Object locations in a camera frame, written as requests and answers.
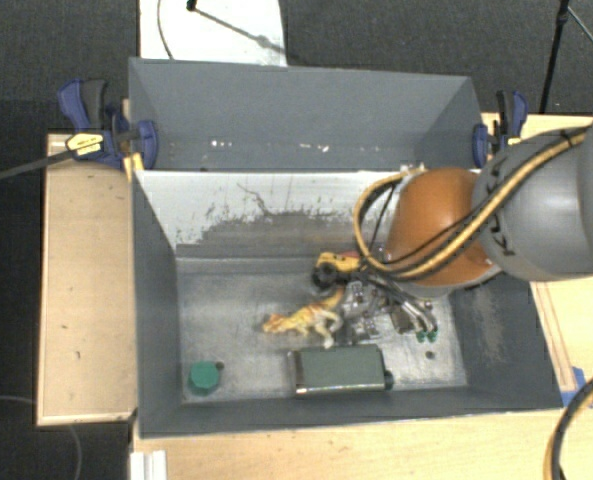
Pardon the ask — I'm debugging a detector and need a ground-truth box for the pale wood flat board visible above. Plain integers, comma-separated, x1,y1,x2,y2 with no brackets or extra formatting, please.
36,131,140,427

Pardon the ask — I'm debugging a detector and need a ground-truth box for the orange striped toy animal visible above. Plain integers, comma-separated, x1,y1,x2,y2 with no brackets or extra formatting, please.
261,287,348,350

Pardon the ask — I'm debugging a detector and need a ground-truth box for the green round cap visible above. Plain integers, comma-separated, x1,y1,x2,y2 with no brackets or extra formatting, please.
186,360,226,398

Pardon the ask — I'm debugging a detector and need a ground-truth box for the grey metal bin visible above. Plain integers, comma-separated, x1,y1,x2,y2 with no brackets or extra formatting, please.
127,56,565,437

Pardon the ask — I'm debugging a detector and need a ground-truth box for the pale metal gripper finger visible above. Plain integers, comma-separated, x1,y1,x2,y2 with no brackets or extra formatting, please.
341,286,375,320
345,316,385,345

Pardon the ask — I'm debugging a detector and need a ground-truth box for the yellow toy vehicle black wheel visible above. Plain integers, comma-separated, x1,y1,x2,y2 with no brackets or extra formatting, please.
311,250,363,290

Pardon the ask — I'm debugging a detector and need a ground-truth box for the dark green flat block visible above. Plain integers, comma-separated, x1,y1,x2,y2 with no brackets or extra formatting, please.
286,344,395,399

